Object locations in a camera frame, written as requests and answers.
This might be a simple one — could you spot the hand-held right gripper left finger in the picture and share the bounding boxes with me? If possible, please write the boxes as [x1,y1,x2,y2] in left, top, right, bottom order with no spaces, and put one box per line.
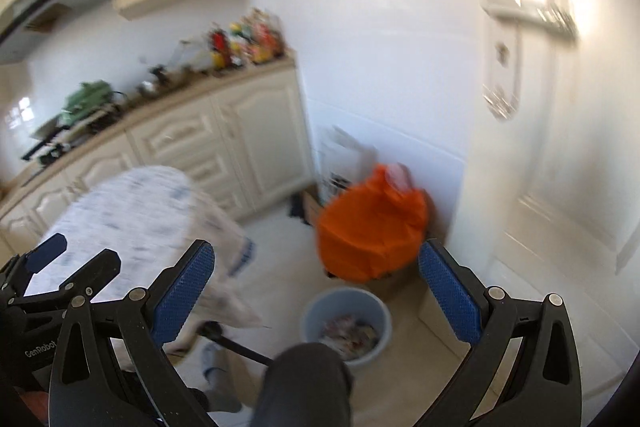
[47,238,217,427]

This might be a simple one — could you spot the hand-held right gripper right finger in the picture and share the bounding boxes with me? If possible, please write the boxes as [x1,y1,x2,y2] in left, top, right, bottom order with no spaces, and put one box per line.
[414,238,583,427]

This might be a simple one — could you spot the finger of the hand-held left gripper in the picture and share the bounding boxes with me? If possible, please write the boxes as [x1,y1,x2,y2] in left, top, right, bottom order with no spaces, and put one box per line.
[7,248,122,308]
[0,233,68,295]

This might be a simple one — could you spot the blue plastic bin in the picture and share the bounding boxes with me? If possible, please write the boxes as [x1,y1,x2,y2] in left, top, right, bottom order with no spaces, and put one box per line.
[302,287,393,368]

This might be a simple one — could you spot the black table leg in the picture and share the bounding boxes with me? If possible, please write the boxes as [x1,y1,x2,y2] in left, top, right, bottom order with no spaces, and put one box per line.
[199,324,275,365]

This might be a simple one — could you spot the black gas hob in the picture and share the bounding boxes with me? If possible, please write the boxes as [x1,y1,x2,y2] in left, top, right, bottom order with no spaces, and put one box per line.
[20,134,86,165]

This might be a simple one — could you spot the person's grey shoe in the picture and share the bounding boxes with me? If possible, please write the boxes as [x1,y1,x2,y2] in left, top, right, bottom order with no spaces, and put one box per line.
[200,342,243,413]

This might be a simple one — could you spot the orange plastic bag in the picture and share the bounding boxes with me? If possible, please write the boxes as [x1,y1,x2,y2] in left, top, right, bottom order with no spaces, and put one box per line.
[316,163,430,284]

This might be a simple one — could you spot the heap of snack wrappers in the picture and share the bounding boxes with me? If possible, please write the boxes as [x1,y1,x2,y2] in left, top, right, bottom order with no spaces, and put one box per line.
[317,314,381,360]

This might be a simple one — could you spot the person's grey trouser leg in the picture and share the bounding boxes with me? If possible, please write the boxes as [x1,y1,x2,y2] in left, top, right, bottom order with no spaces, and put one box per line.
[250,342,353,427]

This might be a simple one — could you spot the white door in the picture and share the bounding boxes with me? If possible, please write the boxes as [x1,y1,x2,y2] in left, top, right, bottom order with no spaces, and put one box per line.
[465,0,640,408]

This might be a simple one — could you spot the green electric cooker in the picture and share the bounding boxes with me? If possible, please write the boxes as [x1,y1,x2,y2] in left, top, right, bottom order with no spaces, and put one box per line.
[60,79,123,128]

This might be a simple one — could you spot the cream lower kitchen cabinet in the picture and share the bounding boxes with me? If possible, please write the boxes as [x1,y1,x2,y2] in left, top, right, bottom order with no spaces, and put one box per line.
[0,57,316,258]

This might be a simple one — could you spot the beige kitchen countertop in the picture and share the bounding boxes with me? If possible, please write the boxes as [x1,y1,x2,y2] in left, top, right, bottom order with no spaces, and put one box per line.
[0,49,297,202]

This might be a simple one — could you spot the grey range hood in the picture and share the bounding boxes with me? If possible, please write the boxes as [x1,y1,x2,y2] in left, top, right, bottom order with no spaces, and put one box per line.
[0,0,108,65]

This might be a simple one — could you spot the dark soy sauce bottle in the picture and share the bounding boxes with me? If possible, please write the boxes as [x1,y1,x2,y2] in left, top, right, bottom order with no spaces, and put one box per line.
[209,26,232,70]

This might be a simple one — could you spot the clear bottle red label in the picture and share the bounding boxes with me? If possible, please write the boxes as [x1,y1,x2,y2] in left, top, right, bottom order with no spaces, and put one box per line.
[245,14,271,65]

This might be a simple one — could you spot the yellow green seasoning bottle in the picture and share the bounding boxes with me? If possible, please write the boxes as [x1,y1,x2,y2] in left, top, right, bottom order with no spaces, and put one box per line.
[229,22,251,60]

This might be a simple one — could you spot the amber oil bottle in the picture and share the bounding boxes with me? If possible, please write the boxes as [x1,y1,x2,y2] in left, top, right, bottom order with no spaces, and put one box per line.
[260,11,287,60]

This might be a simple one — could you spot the silver door handle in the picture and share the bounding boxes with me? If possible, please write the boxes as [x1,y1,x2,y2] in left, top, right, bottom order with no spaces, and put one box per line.
[477,0,578,122]

